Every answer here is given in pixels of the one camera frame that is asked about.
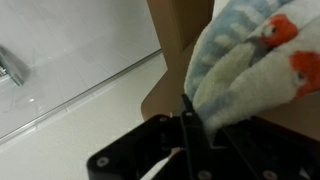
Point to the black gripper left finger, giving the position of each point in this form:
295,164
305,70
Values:
150,146

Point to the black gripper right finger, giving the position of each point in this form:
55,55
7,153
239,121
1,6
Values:
266,150

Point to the patterned white blue towel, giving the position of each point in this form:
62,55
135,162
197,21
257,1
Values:
250,66

